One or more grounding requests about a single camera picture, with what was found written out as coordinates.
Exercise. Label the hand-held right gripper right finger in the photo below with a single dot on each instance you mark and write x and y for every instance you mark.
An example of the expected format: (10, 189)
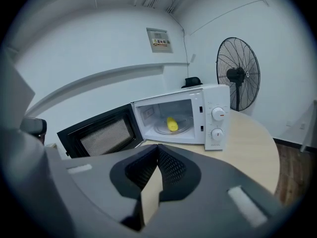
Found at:
(210, 195)

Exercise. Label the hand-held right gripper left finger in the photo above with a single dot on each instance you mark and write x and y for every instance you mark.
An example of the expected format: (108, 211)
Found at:
(99, 182)

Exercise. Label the yellow corn cob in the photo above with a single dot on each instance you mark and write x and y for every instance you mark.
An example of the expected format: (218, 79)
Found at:
(172, 124)

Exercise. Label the white microwave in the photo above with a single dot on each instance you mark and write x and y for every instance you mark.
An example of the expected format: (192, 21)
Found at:
(215, 95)

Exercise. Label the round light wooden table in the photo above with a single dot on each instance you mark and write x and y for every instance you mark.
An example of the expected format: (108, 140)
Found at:
(247, 152)

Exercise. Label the black rounded object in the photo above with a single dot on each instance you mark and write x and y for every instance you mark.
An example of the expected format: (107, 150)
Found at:
(192, 82)

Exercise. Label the black standing fan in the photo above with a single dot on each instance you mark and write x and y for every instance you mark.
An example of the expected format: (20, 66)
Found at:
(235, 74)

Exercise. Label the grey wall electrical panel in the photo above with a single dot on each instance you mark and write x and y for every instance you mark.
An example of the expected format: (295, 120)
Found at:
(159, 40)

